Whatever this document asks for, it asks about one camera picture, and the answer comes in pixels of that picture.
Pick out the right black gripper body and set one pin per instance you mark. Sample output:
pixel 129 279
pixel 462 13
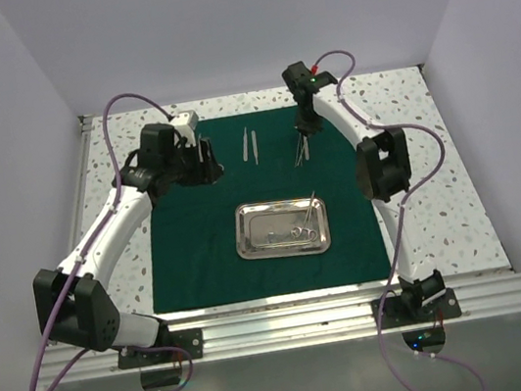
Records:
pixel 307 121

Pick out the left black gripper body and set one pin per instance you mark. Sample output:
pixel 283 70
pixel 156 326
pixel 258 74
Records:
pixel 184 166

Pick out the steel scalpel handle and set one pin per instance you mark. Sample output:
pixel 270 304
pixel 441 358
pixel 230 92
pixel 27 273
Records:
pixel 245 146

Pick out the pointed steel tweezers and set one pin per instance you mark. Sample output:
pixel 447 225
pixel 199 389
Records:
pixel 305 149

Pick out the steel forceps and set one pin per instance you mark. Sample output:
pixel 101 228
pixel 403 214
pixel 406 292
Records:
pixel 299 155

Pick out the dark green surgical cloth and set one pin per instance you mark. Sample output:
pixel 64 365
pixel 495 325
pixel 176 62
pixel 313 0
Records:
pixel 194 257

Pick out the steel instrument tray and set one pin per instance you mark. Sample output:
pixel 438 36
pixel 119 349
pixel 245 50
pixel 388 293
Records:
pixel 263 229

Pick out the steel needle holder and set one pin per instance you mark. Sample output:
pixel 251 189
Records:
pixel 304 229

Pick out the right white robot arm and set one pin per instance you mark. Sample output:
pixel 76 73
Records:
pixel 383 175

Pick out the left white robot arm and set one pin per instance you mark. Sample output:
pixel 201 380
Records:
pixel 72 302

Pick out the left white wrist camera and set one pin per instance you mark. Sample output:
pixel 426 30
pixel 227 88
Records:
pixel 185 123

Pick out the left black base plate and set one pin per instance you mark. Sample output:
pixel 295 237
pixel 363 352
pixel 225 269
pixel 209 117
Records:
pixel 180 344

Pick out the aluminium mounting rail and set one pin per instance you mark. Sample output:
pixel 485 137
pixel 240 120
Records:
pixel 340 316

